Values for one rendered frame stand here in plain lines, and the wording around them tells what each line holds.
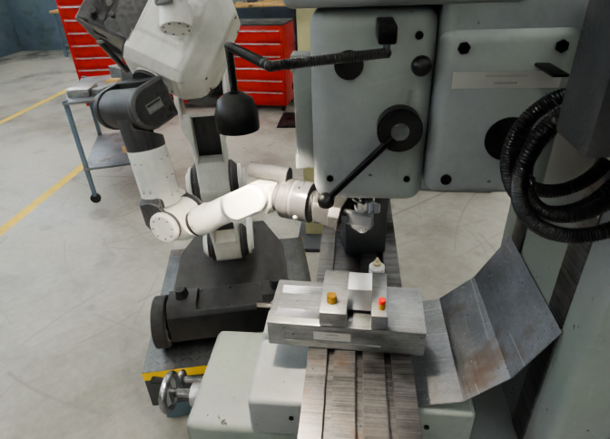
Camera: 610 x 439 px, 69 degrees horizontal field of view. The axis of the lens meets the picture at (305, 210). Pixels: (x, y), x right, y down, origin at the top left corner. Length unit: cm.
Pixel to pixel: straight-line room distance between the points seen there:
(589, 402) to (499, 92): 59
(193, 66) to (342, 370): 75
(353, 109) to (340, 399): 57
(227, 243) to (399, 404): 100
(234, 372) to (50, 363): 147
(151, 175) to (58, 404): 153
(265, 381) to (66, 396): 146
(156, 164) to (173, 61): 23
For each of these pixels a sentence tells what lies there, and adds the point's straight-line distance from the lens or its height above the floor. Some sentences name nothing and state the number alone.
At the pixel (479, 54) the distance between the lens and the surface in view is 70.
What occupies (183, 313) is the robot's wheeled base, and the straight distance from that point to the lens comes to 170.
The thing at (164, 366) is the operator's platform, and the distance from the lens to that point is 180.
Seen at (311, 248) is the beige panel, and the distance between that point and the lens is 289.
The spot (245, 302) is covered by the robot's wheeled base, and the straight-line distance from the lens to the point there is 168.
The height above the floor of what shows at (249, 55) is 158.
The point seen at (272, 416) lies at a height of 79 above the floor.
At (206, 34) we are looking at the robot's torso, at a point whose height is 155.
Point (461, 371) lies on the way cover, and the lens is 111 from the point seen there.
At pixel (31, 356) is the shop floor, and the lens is 271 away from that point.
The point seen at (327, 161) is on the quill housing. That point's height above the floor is 139.
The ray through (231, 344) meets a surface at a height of 72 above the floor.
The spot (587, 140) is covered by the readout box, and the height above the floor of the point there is 153.
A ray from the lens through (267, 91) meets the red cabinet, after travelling 557.
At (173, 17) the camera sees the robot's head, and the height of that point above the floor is 160.
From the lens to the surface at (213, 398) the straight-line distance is 126.
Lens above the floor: 170
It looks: 30 degrees down
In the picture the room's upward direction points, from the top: 3 degrees counter-clockwise
